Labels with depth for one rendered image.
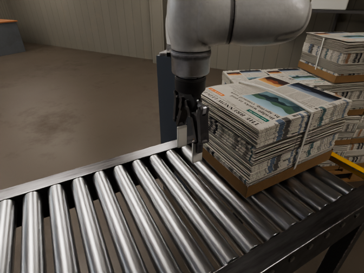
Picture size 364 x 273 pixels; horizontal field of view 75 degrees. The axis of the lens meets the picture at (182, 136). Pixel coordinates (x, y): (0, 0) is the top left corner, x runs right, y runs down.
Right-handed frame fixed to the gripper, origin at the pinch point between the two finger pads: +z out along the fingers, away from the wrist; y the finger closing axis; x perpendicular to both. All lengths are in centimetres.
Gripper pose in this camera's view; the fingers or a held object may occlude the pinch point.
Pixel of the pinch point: (189, 145)
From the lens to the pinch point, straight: 66.8
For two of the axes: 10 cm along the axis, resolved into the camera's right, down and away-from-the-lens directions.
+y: -4.8, -4.6, 7.5
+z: 0.0, 8.5, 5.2
